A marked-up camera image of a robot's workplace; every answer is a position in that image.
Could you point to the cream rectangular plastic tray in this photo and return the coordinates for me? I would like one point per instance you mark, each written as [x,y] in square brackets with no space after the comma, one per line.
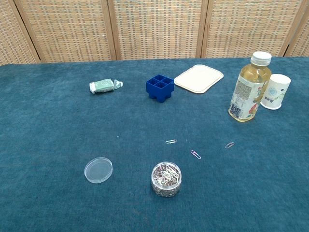
[198,78]

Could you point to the clear round plastic lid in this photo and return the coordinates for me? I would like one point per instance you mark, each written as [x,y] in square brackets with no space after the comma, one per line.
[97,170]

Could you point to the blue four-compartment plastic box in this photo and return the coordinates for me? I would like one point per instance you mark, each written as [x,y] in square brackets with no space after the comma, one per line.
[159,93]

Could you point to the silver paperclip right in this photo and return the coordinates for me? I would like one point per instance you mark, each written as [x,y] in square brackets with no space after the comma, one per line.
[229,145]

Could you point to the yellow tea bottle white cap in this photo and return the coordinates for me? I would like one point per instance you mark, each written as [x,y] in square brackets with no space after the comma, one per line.
[248,96]

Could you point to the small object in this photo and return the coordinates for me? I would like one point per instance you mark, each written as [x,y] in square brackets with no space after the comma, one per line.
[166,188]

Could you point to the green toothpaste tube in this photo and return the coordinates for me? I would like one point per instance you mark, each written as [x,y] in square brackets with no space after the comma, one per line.
[102,85]

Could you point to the purple paperclip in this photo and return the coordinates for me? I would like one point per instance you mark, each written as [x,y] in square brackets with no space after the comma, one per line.
[195,154]

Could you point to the woven folding screen panel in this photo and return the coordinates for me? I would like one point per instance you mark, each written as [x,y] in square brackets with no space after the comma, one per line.
[157,29]
[248,26]
[301,36]
[67,29]
[12,36]

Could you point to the silver paperclip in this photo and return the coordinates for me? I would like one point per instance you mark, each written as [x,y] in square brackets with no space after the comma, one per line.
[229,145]
[171,141]

